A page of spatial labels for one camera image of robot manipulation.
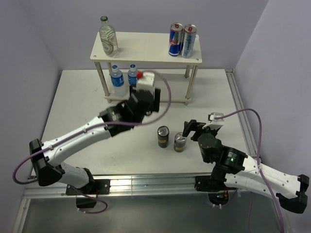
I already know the Pocari Sweat bottle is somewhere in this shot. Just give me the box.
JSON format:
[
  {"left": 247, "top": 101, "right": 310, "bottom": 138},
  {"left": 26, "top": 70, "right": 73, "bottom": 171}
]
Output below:
[
  {"left": 127, "top": 64, "right": 138, "bottom": 86},
  {"left": 110, "top": 65, "right": 127, "bottom": 97}
]

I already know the green cap glass bottle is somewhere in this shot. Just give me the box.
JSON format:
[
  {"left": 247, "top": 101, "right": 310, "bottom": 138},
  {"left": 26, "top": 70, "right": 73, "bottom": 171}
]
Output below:
[{"left": 99, "top": 16, "right": 119, "bottom": 57}]

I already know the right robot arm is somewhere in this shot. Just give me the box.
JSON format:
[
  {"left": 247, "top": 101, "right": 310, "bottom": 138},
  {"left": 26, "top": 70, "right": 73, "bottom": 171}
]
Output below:
[{"left": 183, "top": 119, "right": 310, "bottom": 214}]

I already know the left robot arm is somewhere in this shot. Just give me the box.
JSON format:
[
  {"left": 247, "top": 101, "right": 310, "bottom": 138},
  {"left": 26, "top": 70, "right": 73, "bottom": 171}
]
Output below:
[{"left": 29, "top": 88, "right": 161, "bottom": 194}]

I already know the white two-tier shelf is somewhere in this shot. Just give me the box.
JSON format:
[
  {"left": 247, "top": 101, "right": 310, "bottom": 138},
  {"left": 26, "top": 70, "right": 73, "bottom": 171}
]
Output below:
[{"left": 90, "top": 32, "right": 202, "bottom": 105}]

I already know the grey coffee can right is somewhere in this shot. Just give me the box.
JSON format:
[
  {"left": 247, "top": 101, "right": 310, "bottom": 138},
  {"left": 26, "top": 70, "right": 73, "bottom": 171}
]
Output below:
[{"left": 173, "top": 132, "right": 187, "bottom": 152}]

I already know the black coffee can left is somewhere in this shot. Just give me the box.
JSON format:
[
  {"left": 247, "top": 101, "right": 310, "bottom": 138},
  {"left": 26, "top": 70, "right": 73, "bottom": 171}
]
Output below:
[{"left": 157, "top": 126, "right": 170, "bottom": 148}]

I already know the silver Red Bull can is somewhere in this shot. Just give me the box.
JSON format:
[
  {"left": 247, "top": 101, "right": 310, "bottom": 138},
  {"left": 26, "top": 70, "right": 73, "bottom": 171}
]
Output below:
[{"left": 180, "top": 24, "right": 197, "bottom": 58}]

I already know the blue Red Bull can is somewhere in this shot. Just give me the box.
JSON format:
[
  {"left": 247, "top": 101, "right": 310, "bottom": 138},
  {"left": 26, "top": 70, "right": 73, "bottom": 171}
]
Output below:
[{"left": 169, "top": 23, "right": 184, "bottom": 56}]

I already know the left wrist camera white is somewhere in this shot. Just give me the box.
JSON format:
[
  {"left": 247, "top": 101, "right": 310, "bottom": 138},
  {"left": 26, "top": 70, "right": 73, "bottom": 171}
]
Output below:
[{"left": 136, "top": 71, "right": 155, "bottom": 93}]

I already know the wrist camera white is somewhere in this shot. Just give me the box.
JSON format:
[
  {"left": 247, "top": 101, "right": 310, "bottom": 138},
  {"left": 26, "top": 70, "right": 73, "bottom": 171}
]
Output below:
[
  {"left": 202, "top": 113, "right": 224, "bottom": 130},
  {"left": 136, "top": 71, "right": 155, "bottom": 93}
]

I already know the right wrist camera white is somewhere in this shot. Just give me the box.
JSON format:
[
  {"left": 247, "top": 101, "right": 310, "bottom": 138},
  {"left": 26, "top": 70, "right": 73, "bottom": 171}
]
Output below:
[{"left": 202, "top": 113, "right": 224, "bottom": 130}]

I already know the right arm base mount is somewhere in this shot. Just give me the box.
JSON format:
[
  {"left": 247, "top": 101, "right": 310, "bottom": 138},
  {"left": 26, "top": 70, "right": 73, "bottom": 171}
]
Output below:
[{"left": 194, "top": 175, "right": 238, "bottom": 209}]

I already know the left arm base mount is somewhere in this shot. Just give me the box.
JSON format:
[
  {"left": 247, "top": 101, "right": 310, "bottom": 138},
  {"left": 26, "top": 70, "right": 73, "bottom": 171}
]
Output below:
[{"left": 66, "top": 179, "right": 110, "bottom": 209}]

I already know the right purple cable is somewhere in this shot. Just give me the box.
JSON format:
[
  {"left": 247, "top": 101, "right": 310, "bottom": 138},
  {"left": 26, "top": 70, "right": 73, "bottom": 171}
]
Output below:
[{"left": 213, "top": 108, "right": 285, "bottom": 233}]

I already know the aluminium front rail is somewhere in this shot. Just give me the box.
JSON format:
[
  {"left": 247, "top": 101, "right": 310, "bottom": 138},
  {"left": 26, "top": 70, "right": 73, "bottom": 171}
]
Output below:
[{"left": 14, "top": 175, "right": 240, "bottom": 233}]

